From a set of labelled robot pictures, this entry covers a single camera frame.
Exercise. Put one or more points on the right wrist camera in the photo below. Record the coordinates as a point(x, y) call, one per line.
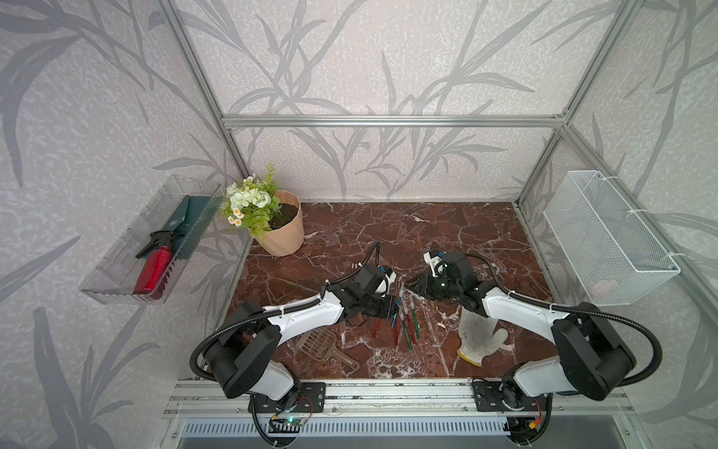
point(434, 260)

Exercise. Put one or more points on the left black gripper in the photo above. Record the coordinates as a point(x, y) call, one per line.
point(389, 302)

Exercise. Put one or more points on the clear plastic wall tray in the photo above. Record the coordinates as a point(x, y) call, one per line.
point(113, 279)

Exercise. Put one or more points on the red spray bottle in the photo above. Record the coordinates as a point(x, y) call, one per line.
point(158, 254)

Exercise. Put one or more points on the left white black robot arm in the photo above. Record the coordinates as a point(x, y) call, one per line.
point(239, 356)

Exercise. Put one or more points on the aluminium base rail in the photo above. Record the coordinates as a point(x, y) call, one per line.
point(378, 397)

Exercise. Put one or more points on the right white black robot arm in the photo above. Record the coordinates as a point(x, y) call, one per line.
point(592, 358)

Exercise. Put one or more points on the green carving knife right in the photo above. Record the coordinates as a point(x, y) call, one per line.
point(414, 318)

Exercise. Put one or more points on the artificial white flower plant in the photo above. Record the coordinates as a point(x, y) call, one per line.
point(252, 204)

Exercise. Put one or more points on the green garden trowel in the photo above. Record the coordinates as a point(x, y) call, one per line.
point(189, 221)

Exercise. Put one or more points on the white work glove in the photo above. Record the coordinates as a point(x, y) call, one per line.
point(479, 336)

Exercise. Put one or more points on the green carving knife left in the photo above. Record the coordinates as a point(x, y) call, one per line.
point(404, 323)

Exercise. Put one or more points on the small circuit board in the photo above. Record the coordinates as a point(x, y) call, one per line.
point(288, 424)

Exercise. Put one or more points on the brown plastic scoop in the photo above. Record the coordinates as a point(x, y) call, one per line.
point(321, 344)

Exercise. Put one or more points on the terracotta flower pot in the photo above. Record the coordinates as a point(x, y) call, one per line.
point(290, 237)

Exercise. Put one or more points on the white wire mesh basket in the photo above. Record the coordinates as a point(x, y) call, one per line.
point(615, 256)

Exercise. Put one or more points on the green carving knife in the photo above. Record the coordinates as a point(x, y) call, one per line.
point(404, 323)
point(414, 318)

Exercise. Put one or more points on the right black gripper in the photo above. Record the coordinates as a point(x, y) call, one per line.
point(423, 284)

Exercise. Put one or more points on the blue carving knife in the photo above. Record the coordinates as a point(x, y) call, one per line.
point(398, 307)

